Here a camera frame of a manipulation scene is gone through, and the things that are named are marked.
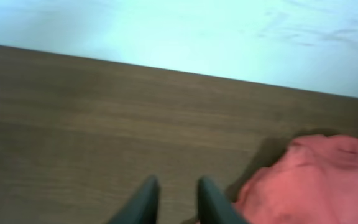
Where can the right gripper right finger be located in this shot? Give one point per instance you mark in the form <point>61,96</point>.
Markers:
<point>213,206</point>

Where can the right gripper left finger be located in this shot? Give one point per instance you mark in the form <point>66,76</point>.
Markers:
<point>142,207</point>

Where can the red printed t-shirt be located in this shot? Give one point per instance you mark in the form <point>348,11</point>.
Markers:
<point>315,181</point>

